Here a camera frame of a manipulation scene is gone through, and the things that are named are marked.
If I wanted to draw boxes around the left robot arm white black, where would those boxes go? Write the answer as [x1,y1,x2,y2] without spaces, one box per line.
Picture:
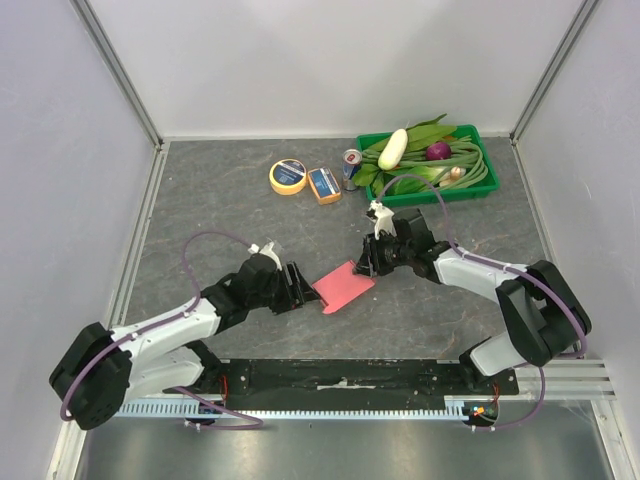
[49,252,321,431]

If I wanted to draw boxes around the yellow tape roll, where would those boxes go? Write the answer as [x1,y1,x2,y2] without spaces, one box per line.
[269,158,308,196]

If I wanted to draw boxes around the purple cable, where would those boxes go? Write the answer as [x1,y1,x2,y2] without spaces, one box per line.
[374,174,590,434]
[59,230,264,430]

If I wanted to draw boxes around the grey cable duct rail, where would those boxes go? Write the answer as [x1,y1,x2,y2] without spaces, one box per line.
[115,396,469,421]

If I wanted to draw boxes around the green leafy vegetable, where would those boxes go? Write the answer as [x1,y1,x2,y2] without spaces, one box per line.
[353,114,457,192]

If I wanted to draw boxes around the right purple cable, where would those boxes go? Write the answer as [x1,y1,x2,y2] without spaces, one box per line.
[374,174,590,434]

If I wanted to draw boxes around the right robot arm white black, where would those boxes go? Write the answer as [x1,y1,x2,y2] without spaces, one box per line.
[354,201,592,394]

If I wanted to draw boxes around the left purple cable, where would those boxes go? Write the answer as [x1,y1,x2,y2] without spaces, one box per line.
[59,230,264,430]

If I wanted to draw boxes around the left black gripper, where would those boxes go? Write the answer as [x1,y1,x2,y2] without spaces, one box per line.
[248,260,321,315]

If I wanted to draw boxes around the green plastic tray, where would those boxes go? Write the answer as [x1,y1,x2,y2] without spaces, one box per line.
[356,125,500,207]

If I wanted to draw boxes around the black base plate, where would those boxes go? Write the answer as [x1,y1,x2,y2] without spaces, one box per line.
[189,359,519,410]

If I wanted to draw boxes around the green long beans bundle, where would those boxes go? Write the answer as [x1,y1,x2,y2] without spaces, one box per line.
[382,136,488,190]

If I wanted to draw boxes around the mushroom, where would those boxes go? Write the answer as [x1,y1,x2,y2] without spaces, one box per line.
[439,167,466,188]

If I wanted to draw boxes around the orange blue sponge block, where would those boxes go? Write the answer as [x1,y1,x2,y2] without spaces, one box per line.
[308,167,342,205]

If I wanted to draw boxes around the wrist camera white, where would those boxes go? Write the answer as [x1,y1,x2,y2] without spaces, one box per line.
[248,241,282,270]
[366,200,396,240]

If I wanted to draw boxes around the pink cardboard box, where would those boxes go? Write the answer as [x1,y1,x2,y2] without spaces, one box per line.
[312,260,375,315]

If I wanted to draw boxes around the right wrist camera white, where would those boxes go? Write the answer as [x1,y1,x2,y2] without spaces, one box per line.
[366,200,396,240]

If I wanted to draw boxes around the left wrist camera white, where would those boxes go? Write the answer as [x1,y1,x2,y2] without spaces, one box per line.
[248,241,282,270]

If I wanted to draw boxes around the white cucumber vegetable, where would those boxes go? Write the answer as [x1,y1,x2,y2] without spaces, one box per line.
[377,129,408,171]

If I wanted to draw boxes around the purple onion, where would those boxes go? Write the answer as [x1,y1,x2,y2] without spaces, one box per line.
[425,141,452,161]

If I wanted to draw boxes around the red blue drink can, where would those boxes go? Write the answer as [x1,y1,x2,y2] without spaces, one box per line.
[342,149,362,192]

